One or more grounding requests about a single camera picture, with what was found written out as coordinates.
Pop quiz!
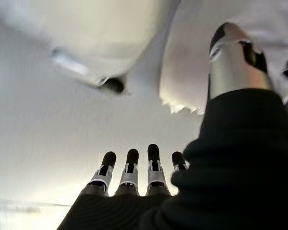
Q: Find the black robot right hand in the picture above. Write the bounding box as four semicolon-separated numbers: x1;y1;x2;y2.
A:
56;23;288;230

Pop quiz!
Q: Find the white fringed cushion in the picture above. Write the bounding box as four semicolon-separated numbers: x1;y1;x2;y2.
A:
158;0;288;115

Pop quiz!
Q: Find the silver robot right leg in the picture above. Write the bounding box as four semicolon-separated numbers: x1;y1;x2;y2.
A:
0;0;182;95

